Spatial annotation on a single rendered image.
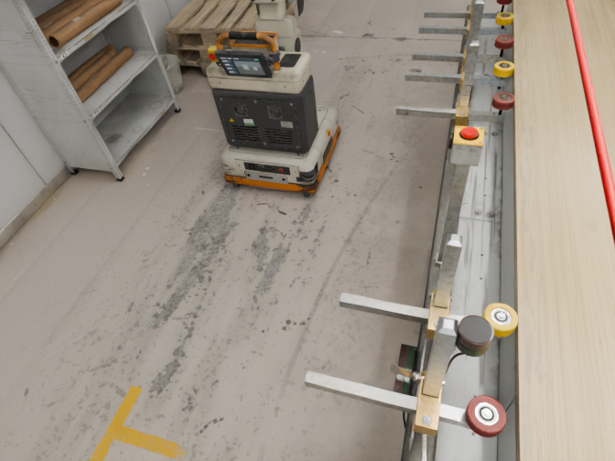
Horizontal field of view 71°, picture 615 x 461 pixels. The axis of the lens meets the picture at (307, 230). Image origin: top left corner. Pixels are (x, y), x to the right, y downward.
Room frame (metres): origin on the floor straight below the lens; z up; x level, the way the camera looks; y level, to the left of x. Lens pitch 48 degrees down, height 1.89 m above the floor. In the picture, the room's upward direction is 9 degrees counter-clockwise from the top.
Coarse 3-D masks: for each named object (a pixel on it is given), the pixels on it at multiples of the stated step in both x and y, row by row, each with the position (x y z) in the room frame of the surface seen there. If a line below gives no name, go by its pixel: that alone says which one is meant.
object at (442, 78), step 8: (408, 72) 1.81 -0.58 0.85; (416, 72) 1.80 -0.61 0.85; (424, 72) 1.79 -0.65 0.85; (408, 80) 1.79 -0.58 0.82; (416, 80) 1.78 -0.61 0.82; (424, 80) 1.76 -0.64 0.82; (432, 80) 1.75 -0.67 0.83; (440, 80) 1.73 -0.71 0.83; (448, 80) 1.72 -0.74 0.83; (456, 80) 1.71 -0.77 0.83; (480, 80) 1.67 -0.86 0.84; (488, 80) 1.65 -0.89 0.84; (496, 80) 1.64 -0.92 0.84; (504, 80) 1.63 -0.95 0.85
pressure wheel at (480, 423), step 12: (480, 396) 0.32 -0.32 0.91; (468, 408) 0.30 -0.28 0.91; (480, 408) 0.30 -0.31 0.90; (492, 408) 0.29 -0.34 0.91; (468, 420) 0.28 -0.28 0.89; (480, 420) 0.27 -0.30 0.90; (492, 420) 0.27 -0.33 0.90; (504, 420) 0.26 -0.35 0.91; (480, 432) 0.25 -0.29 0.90; (492, 432) 0.25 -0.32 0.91
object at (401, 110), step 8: (400, 112) 1.56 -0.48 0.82; (408, 112) 1.55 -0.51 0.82; (416, 112) 1.53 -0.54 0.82; (424, 112) 1.52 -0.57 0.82; (432, 112) 1.51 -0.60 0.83; (440, 112) 1.50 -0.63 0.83; (448, 112) 1.49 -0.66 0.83; (472, 112) 1.46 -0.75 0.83; (480, 112) 1.45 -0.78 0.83; (488, 112) 1.44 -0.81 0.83; (496, 112) 1.44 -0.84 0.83; (472, 120) 1.44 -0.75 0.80; (480, 120) 1.43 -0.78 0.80; (488, 120) 1.42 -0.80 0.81; (496, 120) 1.41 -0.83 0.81
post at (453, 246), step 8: (448, 240) 0.60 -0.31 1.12; (456, 240) 0.59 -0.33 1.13; (448, 248) 0.58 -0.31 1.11; (456, 248) 0.58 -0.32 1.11; (448, 256) 0.58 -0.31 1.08; (456, 256) 0.58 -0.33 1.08; (448, 264) 0.58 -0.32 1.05; (456, 264) 0.57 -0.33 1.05; (440, 272) 0.59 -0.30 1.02; (448, 272) 0.58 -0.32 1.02; (440, 280) 0.59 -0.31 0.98; (448, 280) 0.58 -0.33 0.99; (440, 288) 0.58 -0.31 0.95; (448, 288) 0.58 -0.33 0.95; (440, 296) 0.58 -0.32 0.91; (448, 296) 0.57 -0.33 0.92; (440, 304) 0.58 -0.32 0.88
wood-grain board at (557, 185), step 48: (528, 0) 2.24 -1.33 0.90; (576, 0) 2.15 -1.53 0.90; (528, 48) 1.76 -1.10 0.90; (528, 96) 1.41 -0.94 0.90; (576, 96) 1.36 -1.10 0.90; (528, 144) 1.13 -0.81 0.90; (576, 144) 1.09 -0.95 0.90; (528, 192) 0.90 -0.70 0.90; (576, 192) 0.87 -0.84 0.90; (528, 240) 0.72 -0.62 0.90; (576, 240) 0.70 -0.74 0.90; (528, 288) 0.57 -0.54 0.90; (576, 288) 0.55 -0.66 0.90; (528, 336) 0.44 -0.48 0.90; (576, 336) 0.42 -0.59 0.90; (528, 384) 0.33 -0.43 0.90; (576, 384) 0.31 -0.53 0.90; (528, 432) 0.24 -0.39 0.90; (576, 432) 0.22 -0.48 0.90
